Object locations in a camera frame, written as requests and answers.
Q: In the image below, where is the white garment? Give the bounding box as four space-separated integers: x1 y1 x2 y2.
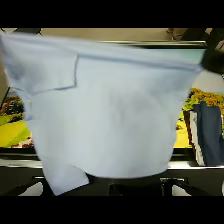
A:
188 110 206 166

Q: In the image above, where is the navy blue garment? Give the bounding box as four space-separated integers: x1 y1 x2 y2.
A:
193 101 224 167

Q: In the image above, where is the brown garment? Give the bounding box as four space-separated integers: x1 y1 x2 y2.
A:
182 109 194 146

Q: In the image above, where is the silver frame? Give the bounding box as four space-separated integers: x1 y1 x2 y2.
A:
0 157 224 197

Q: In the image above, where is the light blue T-shirt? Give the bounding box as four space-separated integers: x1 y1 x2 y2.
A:
0 31 206 197

